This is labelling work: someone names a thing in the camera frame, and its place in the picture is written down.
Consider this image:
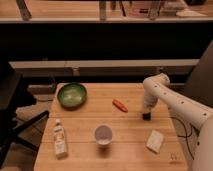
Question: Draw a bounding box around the black eraser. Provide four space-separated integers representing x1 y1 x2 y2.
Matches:
142 113 151 121

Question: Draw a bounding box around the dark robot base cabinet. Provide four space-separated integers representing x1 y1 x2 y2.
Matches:
182 40 213 108

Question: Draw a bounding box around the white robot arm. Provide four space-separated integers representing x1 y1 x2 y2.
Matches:
143 73 213 171

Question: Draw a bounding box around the orange carrot toy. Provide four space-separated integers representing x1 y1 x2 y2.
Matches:
112 99 128 112

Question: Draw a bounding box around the white sponge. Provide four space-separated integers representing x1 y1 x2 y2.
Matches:
146 130 164 154

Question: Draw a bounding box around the white paper cup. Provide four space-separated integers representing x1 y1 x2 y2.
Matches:
94 125 113 148

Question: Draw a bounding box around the green bowl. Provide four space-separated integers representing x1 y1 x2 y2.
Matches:
57 83 87 108

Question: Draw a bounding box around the white plastic bottle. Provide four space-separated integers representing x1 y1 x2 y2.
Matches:
53 119 68 158

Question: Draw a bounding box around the black office chair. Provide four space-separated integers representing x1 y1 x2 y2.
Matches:
0 59 49 168

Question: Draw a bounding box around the black cable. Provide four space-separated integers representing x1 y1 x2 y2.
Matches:
170 115 196 161

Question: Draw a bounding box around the grey metal rail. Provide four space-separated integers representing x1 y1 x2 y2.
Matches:
10 59 199 77

